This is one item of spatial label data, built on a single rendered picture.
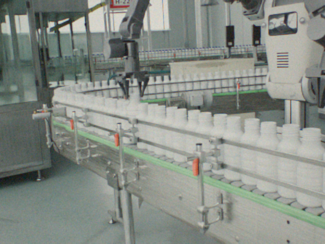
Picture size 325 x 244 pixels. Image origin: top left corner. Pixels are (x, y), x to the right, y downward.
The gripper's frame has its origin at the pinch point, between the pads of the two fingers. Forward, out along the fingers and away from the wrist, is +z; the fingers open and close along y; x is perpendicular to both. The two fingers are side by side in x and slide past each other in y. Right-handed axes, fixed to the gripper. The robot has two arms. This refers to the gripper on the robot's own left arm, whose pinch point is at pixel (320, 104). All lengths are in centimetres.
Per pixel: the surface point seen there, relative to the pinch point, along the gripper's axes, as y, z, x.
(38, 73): -365, -14, 25
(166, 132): -41.3, 16.5, -17.2
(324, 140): 3.7, 9.1, -0.9
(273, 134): 1.4, 11.1, -17.5
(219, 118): -17.1, 9.4, -18.3
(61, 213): -261, 108, 46
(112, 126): -81, 19, -16
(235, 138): -9.8, 13.7, -17.8
